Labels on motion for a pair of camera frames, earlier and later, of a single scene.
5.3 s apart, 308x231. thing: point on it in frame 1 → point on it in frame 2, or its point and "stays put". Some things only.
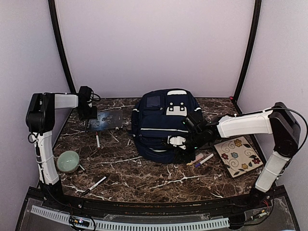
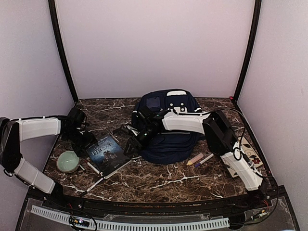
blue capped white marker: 199,163 stays put
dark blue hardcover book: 108,119 → 108,156
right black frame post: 250,55 stays put
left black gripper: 94,116 → 91,140
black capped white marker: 87,190 stays put
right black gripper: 187,158 → 130,141
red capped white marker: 97,140 → 93,168
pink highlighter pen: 198,157 stays put
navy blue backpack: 157,114 stays put
